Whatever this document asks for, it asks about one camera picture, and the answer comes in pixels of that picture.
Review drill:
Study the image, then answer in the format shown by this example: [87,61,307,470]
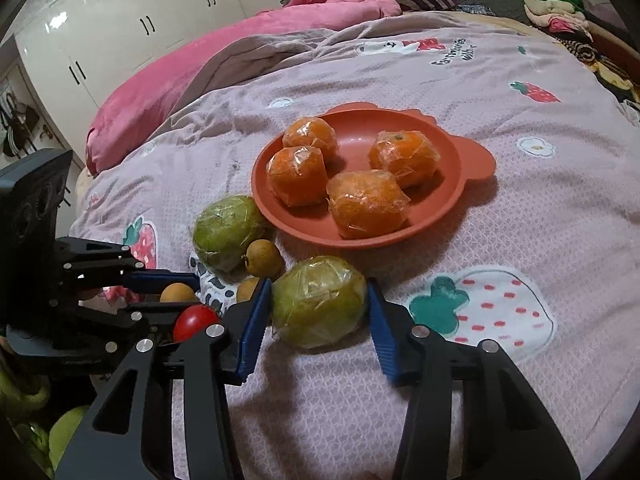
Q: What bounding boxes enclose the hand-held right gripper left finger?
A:
[54,276,274,480]

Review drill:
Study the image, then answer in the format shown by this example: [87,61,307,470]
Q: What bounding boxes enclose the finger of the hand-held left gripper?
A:
[55,236,202,297]
[50,301,203,356]

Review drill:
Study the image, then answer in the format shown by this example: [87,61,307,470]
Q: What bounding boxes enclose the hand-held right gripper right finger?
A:
[366,277,581,480]

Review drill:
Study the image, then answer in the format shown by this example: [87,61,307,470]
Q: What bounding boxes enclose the brown longan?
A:
[159,282,197,304]
[243,239,280,279]
[236,276,261,304]

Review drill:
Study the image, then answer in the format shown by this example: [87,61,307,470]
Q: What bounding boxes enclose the red tomato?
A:
[172,305,221,343]

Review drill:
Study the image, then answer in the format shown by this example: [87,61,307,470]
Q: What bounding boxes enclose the plastic-wrapped green citrus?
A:
[192,195,268,274]
[270,256,368,350]

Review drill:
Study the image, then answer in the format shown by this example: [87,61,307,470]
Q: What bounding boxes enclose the plastic-wrapped orange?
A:
[326,171,412,240]
[282,116,340,161]
[368,130,443,190]
[266,146,329,207]

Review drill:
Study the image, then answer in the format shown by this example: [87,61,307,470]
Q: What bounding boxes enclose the orange plastic plate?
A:
[251,101,497,251]

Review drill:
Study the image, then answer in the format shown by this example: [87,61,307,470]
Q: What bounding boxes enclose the hanging dark bags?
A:
[0,85,41,157]

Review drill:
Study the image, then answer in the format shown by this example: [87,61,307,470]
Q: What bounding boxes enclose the yellow-green cloth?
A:
[0,360,93,476]

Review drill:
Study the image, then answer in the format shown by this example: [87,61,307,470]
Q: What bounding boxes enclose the pink fleece blanket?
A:
[85,0,403,176]

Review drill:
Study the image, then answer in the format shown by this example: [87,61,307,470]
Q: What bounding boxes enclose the white glossy wardrobe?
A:
[12,0,286,171]

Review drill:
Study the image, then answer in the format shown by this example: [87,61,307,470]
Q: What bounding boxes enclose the beige bed sheet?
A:
[450,10,551,37]

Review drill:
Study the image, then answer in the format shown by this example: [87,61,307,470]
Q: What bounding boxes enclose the dark striped cloth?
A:
[387,0,458,13]

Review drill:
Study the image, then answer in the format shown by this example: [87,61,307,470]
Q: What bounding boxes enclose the pile of folded clothes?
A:
[522,0,640,126]

